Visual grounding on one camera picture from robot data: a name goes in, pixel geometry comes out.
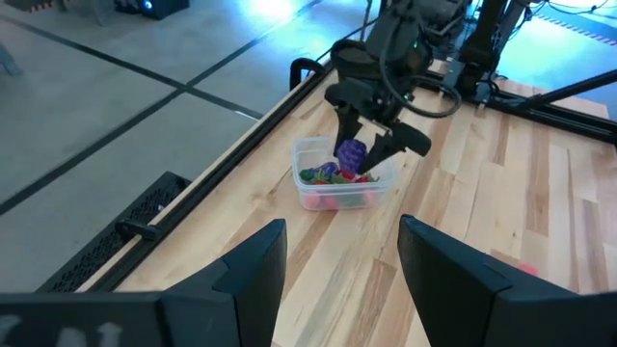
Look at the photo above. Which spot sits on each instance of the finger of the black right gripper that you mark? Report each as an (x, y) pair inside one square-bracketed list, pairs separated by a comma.
[(347, 127), (383, 147)]

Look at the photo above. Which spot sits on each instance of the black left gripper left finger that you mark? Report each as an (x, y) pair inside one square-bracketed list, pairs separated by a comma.
[(231, 303)]

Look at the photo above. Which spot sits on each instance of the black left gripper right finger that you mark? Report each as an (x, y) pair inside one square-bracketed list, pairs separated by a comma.
[(458, 294)]

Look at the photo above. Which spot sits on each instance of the purple toy grape bunch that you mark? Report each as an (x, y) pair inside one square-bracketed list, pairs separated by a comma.
[(352, 154)]

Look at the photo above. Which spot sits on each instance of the red toy strawberry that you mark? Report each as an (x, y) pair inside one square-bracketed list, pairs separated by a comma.
[(347, 175), (364, 179)]

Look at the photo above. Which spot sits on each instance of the purple toy eggplant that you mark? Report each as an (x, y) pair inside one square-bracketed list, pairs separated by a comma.
[(328, 169)]

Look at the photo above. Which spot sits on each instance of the pink toy fruit ball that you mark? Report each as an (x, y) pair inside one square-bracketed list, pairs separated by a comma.
[(320, 201), (528, 269), (372, 198)]

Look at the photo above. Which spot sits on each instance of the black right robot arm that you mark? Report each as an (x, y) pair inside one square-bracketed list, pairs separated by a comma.
[(400, 34)]

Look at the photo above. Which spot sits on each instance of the clear plastic tupperware container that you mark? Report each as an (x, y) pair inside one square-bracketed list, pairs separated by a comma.
[(308, 154)]

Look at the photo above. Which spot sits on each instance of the black perforated metal panel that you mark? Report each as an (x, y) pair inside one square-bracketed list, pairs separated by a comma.
[(120, 226)]

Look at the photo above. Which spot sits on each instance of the black box on floor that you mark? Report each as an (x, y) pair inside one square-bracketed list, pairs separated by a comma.
[(159, 7)]

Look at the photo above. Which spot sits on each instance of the black table end rail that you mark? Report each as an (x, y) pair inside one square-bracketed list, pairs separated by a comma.
[(569, 118)]

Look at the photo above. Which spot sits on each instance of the black diagonal frame strut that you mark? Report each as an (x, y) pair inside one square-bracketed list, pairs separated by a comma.
[(578, 87)]

